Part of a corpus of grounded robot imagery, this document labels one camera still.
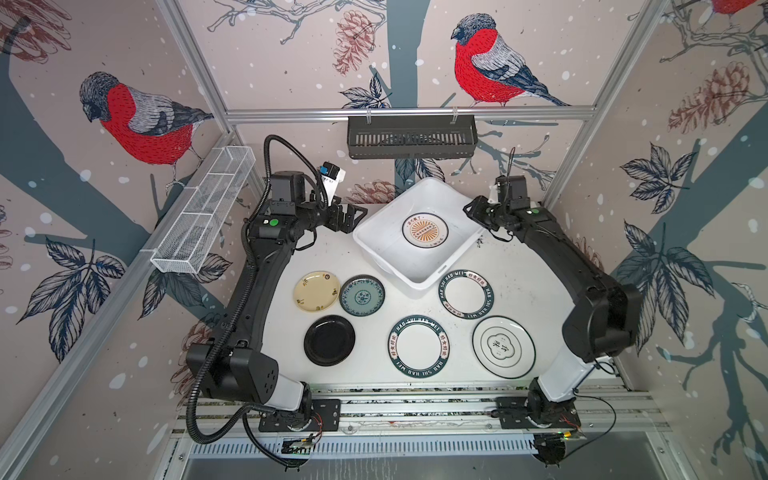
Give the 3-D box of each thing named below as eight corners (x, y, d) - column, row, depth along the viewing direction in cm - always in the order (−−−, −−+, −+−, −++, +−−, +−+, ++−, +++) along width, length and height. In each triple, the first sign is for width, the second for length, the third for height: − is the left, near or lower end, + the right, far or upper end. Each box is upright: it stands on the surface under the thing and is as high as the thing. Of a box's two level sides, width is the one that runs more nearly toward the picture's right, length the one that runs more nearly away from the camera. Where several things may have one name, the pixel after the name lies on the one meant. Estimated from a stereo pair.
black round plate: (301, 366, 83) (299, 364, 81) (310, 318, 92) (309, 315, 90) (352, 366, 83) (351, 364, 81) (356, 318, 92) (355, 315, 90)
